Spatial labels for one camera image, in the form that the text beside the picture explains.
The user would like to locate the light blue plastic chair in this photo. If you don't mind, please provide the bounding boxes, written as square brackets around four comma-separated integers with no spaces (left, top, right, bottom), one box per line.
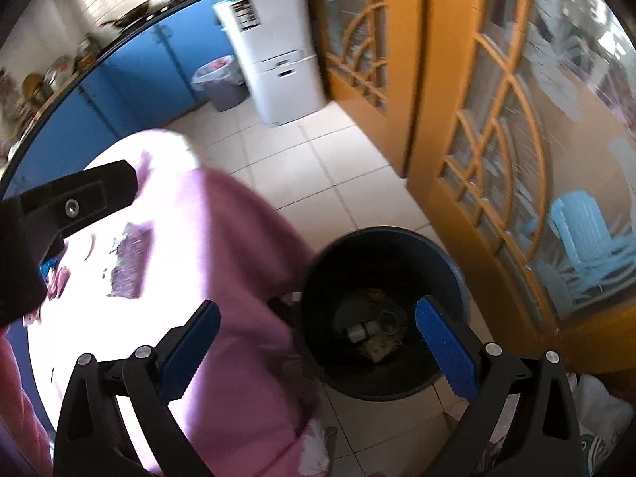
[531,190,635,316]

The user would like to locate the grey bin with bag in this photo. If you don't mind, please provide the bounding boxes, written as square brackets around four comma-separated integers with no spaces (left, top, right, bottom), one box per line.
[191,55,249,112]

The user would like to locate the black trash bucket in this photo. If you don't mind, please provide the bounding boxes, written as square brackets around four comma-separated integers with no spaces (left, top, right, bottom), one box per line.
[291,226,469,401]

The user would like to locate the blue kitchen cabinets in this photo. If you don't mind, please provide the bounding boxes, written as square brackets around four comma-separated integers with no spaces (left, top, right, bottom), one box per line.
[1,0,233,198]

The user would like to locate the white refrigerator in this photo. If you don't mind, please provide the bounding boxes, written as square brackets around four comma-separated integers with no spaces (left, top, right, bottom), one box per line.
[213,0,327,126]

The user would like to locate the purple tablecloth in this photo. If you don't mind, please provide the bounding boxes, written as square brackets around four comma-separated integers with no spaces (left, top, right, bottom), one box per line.
[28,129,331,476]

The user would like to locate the silver foil wrapper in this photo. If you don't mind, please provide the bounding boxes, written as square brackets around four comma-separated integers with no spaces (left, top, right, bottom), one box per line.
[105,223,153,299]

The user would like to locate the black wok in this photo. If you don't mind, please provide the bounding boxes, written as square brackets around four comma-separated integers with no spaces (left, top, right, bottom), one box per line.
[99,0,150,29]

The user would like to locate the orange wooden glass door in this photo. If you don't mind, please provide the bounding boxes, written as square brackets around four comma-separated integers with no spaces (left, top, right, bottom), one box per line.
[314,0,635,375]

